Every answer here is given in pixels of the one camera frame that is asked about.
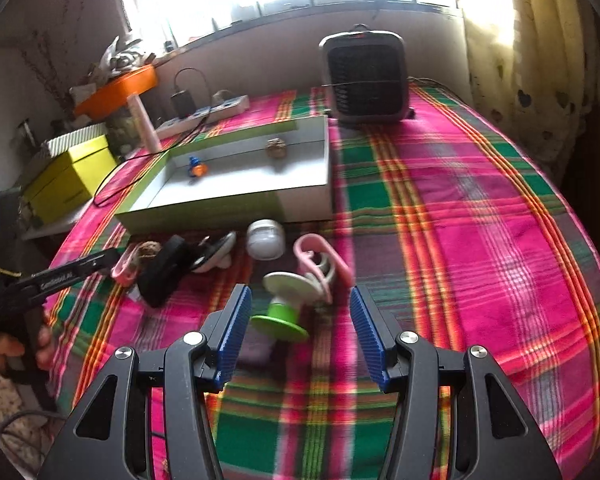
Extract white paper bundle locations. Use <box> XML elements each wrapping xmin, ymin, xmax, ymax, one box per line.
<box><xmin>87</xmin><ymin>35</ymin><xmax>156</xmax><ymax>81</ymax></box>

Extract dried twigs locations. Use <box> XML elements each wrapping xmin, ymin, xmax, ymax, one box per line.
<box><xmin>22</xmin><ymin>30</ymin><xmax>76</xmax><ymax>111</ymax></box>

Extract glass jar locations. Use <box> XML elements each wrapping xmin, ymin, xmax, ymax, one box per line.
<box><xmin>105</xmin><ymin>110</ymin><xmax>141</xmax><ymax>153</ymax></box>

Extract person's left forearm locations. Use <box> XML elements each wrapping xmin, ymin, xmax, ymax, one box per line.
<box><xmin>0</xmin><ymin>362</ymin><xmax>61</xmax><ymax>480</ymax></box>

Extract pink green case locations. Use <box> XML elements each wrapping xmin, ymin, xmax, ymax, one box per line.
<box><xmin>111</xmin><ymin>251</ymin><xmax>140</xmax><ymax>287</ymax></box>

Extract green white cardboard box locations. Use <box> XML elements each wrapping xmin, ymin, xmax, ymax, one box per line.
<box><xmin>115</xmin><ymin>114</ymin><xmax>335</xmax><ymax>235</ymax></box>

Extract grey portable fan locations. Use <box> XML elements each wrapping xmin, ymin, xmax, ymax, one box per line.
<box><xmin>319</xmin><ymin>24</ymin><xmax>415</xmax><ymax>126</ymax></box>

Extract pink cup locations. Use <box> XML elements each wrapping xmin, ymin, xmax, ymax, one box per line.
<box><xmin>294</xmin><ymin>233</ymin><xmax>352</xmax><ymax>306</ymax></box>

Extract yellow box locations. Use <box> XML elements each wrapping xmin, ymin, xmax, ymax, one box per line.
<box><xmin>22</xmin><ymin>135</ymin><xmax>118</xmax><ymax>223</ymax></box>

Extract yellow patterned curtain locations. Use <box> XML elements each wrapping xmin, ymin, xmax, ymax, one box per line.
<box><xmin>460</xmin><ymin>0</ymin><xmax>600</xmax><ymax>171</ymax></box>

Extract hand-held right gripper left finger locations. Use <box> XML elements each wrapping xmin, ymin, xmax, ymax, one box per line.
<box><xmin>37</xmin><ymin>284</ymin><xmax>253</xmax><ymax>480</ymax></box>

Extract plaid blanket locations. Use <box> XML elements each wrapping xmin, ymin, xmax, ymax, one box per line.
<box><xmin>17</xmin><ymin>85</ymin><xmax>600</xmax><ymax>480</ymax></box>

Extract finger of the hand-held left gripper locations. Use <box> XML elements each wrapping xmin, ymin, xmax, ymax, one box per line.
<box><xmin>79</xmin><ymin>248</ymin><xmax>124</xmax><ymax>276</ymax></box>

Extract white round jar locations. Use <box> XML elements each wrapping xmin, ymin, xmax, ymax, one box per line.
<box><xmin>246</xmin><ymin>219</ymin><xmax>285</xmax><ymax>261</ymax></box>

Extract orange tray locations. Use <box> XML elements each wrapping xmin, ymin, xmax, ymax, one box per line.
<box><xmin>74</xmin><ymin>65</ymin><xmax>160</xmax><ymax>117</ymax></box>

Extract white power strip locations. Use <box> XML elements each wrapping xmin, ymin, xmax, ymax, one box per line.
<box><xmin>152</xmin><ymin>95</ymin><xmax>251</xmax><ymax>136</ymax></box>

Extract green white spool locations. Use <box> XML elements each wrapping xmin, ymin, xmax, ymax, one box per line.
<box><xmin>250</xmin><ymin>271</ymin><xmax>311</xmax><ymax>343</ymax></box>

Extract black cable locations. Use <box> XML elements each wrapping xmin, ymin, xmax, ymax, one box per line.
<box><xmin>92</xmin><ymin>67</ymin><xmax>216</xmax><ymax>207</ymax></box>

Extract black shaver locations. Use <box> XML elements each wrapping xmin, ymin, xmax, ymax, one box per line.
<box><xmin>137</xmin><ymin>235</ymin><xmax>188</xmax><ymax>309</ymax></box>

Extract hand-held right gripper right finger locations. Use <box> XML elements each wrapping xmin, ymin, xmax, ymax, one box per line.
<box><xmin>349</xmin><ymin>286</ymin><xmax>563</xmax><ymax>480</ymax></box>

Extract pale pink tube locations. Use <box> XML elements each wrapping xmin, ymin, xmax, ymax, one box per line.
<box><xmin>130</xmin><ymin>95</ymin><xmax>163</xmax><ymax>153</ymax></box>

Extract black charger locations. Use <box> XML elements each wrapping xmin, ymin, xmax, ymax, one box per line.
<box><xmin>171</xmin><ymin>91</ymin><xmax>195</xmax><ymax>117</ymax></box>

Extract black white round gadget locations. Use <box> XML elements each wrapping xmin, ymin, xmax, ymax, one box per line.
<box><xmin>187</xmin><ymin>231</ymin><xmax>238</xmax><ymax>275</ymax></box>

